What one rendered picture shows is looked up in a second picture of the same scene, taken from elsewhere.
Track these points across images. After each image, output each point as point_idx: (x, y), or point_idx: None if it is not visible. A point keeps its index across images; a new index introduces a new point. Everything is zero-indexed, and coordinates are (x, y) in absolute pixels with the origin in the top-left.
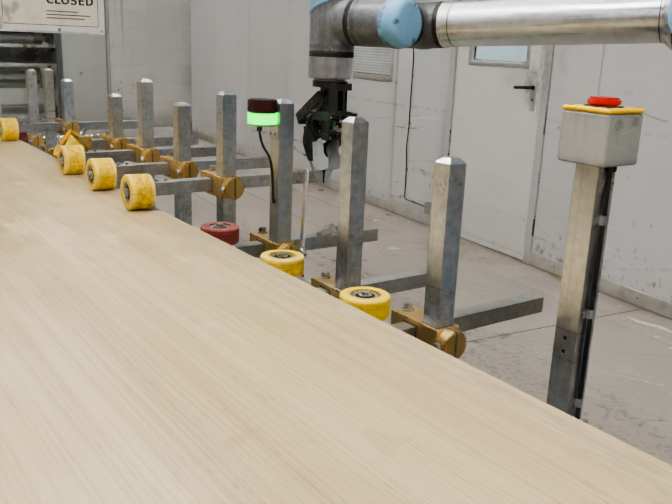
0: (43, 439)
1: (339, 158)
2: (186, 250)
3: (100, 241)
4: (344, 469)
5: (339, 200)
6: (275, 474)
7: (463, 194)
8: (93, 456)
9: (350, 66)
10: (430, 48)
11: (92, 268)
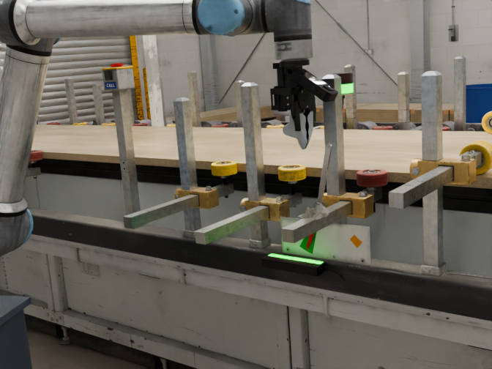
0: (271, 138)
1: (287, 127)
2: (352, 162)
3: (411, 157)
4: (197, 145)
5: (261, 138)
6: (211, 143)
7: (175, 117)
8: None
9: (274, 49)
10: (215, 34)
11: (370, 151)
